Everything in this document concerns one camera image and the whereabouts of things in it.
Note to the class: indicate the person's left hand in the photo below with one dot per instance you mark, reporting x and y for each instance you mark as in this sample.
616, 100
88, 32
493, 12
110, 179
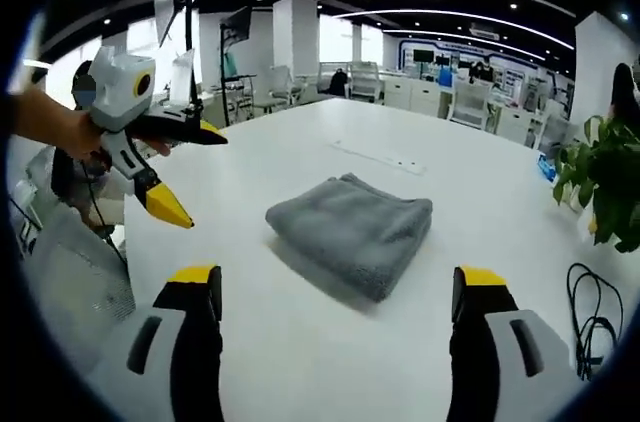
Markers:
75, 134

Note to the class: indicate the black monitor on stand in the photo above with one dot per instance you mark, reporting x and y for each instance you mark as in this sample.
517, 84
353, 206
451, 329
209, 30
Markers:
235, 32

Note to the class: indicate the white mesh chair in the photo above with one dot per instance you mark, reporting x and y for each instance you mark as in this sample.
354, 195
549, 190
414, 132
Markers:
469, 104

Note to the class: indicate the green potted plant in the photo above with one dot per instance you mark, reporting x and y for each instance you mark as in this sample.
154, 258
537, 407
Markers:
605, 177

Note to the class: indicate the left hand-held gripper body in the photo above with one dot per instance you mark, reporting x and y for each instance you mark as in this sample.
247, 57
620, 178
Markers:
120, 97

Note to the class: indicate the grey towel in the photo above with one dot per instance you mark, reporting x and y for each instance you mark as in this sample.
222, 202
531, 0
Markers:
350, 227

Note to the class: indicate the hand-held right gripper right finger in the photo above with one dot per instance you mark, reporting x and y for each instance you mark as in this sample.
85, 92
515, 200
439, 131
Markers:
500, 372

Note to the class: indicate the white pillar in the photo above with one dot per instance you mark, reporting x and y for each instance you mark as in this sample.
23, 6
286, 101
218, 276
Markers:
600, 62

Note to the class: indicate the ceiling air conditioner vent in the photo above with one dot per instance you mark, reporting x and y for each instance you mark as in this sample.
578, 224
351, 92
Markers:
484, 32

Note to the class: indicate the white table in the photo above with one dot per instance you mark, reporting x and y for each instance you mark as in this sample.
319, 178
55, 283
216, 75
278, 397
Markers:
325, 352

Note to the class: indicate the black light stand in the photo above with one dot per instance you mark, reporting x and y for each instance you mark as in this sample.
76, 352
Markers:
190, 42

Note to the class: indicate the black office chair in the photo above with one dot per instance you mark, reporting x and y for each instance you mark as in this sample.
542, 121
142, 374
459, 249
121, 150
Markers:
339, 82

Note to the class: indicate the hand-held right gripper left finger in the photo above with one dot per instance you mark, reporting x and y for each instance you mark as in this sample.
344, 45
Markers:
165, 367

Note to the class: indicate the blue packet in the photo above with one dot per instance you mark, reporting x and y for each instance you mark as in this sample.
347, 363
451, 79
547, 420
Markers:
546, 167

